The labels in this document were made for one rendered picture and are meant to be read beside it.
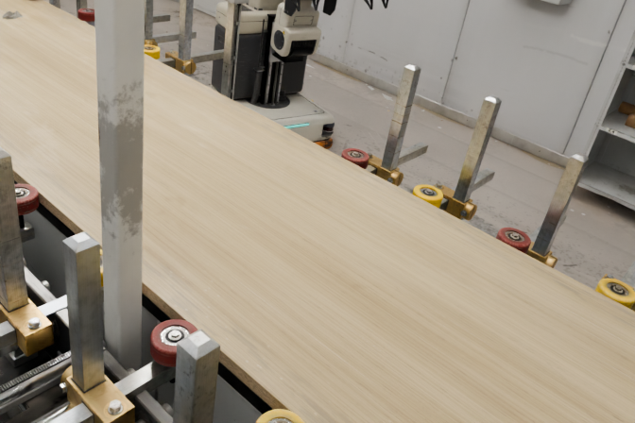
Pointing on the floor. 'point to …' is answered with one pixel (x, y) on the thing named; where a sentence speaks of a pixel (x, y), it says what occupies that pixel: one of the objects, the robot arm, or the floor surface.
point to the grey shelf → (616, 154)
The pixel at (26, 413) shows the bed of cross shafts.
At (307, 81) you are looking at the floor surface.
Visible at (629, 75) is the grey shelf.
